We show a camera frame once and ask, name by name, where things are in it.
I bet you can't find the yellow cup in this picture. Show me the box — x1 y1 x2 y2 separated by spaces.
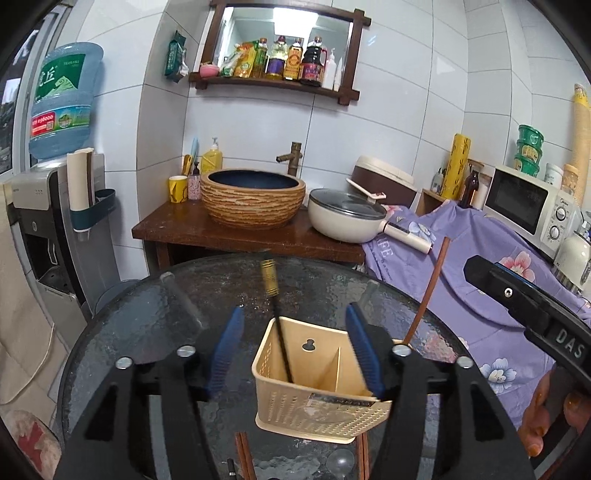
168 174 188 204

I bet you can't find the person's right hand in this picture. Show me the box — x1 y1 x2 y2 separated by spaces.
519 369 585 457

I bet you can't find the yellow food packet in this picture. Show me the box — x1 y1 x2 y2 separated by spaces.
221 41 258 78

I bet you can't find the silver metal spoon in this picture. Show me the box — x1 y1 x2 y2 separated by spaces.
325 448 356 480

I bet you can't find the grey water dispenser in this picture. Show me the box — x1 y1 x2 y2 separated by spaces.
4 152 123 319

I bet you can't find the dark wooden counter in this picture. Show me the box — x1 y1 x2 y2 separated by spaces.
132 199 368 278

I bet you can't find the stack of paper cups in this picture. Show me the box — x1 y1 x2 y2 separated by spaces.
561 83 591 204

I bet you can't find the green packet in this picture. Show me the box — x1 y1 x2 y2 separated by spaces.
164 30 190 84

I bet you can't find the wooden framed mirror shelf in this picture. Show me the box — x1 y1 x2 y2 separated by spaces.
188 0 372 106

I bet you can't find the bronze faucet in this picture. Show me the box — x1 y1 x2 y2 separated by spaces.
276 141 303 177

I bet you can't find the purple floral cloth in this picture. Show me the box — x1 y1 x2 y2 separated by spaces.
362 200 591 430

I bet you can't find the brown white rice cooker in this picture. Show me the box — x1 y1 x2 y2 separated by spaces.
352 155 419 208

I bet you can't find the yellow roll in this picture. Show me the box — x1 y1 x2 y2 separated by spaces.
441 134 471 200

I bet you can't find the white rice paddle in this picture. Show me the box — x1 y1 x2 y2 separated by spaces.
346 178 387 201

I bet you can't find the brown glass bottle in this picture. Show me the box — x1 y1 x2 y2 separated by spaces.
458 167 481 208

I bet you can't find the teal wall holder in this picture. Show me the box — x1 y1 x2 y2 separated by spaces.
69 188 117 232

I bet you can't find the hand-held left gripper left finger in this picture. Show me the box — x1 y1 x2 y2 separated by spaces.
58 307 245 480

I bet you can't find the cream plastic utensil holder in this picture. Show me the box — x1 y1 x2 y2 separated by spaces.
252 316 407 445

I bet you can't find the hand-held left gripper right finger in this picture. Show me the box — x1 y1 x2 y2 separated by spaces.
346 302 536 480

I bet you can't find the cream frying pan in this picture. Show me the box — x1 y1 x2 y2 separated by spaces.
308 188 437 256

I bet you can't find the dark soy sauce bottle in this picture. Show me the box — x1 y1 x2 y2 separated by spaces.
300 36 326 86

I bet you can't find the cooking oil bottle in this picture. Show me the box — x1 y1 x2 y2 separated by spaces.
253 38 269 79

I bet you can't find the yellow dish soap bottle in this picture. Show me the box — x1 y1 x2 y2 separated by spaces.
199 137 223 175

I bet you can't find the purple label bottle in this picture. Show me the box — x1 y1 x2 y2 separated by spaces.
266 34 288 81

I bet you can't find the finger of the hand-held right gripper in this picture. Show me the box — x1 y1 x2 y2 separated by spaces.
464 255 555 332
496 262 591 324

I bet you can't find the glass pan lid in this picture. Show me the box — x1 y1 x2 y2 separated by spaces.
309 188 387 220

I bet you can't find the white microwave oven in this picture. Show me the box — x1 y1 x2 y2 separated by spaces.
482 165 583 254

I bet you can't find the white pump bottle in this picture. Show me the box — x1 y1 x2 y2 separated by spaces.
322 48 337 90

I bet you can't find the red patterned cushion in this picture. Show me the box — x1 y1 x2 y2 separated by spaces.
2 408 61 480

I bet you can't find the wooden box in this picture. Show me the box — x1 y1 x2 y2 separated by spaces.
416 188 448 217

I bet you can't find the red yellow label bottle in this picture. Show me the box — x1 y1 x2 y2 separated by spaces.
284 38 304 81

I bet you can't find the white kettle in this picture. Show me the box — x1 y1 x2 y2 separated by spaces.
551 231 591 291

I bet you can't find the brown ceramic wash basin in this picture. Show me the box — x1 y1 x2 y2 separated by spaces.
200 169 307 230

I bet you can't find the blue water bottle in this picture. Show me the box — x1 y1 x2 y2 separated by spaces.
28 42 105 168

